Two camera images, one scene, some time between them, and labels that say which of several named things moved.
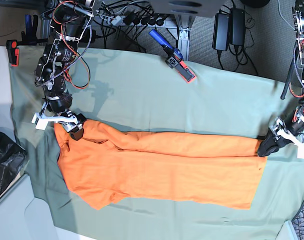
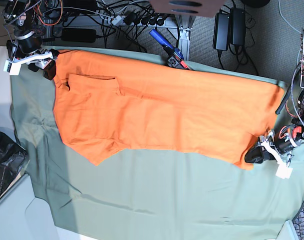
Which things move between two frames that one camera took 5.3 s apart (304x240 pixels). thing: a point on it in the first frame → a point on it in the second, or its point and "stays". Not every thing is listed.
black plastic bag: x=9 y=155 stays
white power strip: x=134 y=20 stays
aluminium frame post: x=184 y=24 stays
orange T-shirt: x=107 y=164 → x=107 y=102
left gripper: x=70 y=123 → x=46 y=59
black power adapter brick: x=237 y=25 stays
